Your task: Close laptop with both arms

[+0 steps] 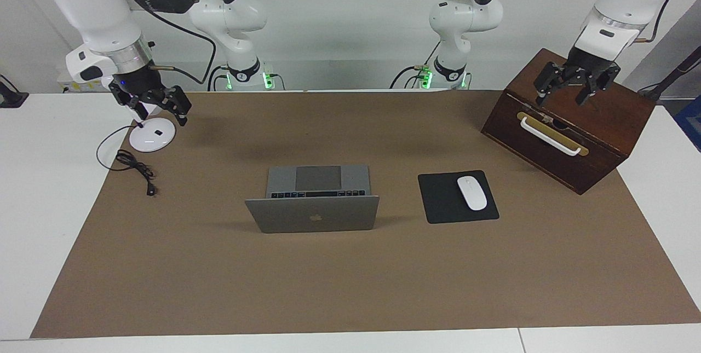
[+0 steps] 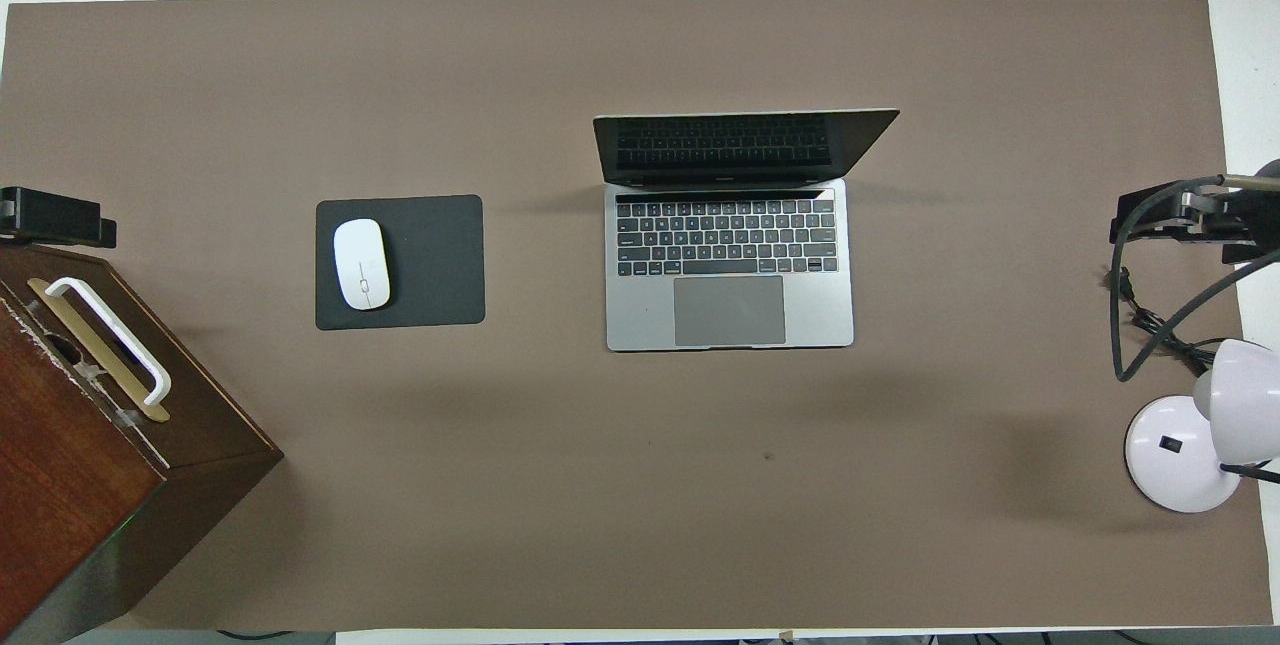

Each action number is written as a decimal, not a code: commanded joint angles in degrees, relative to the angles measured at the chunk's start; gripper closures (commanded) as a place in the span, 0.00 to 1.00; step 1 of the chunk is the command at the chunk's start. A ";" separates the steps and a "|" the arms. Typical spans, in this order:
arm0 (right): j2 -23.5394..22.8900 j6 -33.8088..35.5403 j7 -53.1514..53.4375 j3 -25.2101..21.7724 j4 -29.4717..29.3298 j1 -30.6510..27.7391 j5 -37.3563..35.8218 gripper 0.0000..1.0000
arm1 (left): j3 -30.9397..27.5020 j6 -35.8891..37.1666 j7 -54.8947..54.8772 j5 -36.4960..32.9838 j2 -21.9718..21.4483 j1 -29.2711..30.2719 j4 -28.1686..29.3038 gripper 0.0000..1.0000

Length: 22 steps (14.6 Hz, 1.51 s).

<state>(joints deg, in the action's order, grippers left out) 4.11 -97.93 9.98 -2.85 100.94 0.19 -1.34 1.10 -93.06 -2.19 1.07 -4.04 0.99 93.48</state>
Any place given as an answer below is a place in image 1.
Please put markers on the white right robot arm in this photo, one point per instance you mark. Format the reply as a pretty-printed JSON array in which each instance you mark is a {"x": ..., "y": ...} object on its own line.
[{"x": 93, "y": 8}]

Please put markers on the brown table mat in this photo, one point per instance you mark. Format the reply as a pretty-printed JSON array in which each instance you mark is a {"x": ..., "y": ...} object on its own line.
[{"x": 328, "y": 287}]

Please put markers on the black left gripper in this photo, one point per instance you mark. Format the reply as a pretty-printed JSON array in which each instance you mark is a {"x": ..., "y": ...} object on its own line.
[{"x": 583, "y": 71}]

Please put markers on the silver grey laptop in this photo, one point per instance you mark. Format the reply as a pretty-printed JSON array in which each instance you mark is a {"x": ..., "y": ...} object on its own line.
[{"x": 312, "y": 216}]

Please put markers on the black clamp mount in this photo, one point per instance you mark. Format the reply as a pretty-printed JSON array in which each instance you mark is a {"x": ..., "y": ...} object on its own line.
[{"x": 11, "y": 98}]

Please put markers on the dark brown wooden box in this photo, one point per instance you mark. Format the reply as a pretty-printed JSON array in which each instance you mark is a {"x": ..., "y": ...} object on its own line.
[{"x": 619, "y": 117}]

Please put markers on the white desk lamp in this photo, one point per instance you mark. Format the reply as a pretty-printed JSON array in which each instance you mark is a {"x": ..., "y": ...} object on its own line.
[{"x": 153, "y": 137}]

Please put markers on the black mouse pad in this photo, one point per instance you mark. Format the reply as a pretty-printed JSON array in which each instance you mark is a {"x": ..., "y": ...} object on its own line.
[{"x": 438, "y": 200}]

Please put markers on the white computer mouse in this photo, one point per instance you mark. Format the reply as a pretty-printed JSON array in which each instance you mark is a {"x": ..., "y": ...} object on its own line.
[{"x": 472, "y": 193}]

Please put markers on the white yellow power strip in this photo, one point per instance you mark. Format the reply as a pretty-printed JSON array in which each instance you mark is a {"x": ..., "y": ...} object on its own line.
[{"x": 74, "y": 86}]

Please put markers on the black stand pole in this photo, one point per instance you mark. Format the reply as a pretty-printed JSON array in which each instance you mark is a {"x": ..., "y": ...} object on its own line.
[{"x": 676, "y": 71}]

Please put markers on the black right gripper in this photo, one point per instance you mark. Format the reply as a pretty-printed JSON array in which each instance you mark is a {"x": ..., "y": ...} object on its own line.
[{"x": 145, "y": 87}]

